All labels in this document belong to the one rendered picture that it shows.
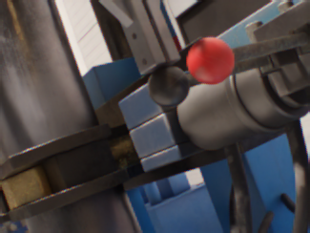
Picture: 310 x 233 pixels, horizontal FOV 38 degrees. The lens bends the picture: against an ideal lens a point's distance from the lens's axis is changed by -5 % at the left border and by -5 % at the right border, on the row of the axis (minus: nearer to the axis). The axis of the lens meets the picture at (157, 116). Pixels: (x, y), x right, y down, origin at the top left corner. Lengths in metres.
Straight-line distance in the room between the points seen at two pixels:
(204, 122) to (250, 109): 0.09
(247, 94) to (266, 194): 0.57
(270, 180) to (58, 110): 0.52
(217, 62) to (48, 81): 0.58
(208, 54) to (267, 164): 0.80
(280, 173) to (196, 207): 2.22
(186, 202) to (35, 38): 2.51
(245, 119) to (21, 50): 0.48
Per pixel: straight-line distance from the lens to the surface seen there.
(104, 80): 1.15
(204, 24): 0.78
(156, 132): 0.69
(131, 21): 0.41
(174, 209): 3.23
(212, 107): 0.62
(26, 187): 0.79
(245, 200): 0.68
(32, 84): 0.88
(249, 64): 0.47
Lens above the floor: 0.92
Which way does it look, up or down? 5 degrees up
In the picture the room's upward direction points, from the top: 21 degrees counter-clockwise
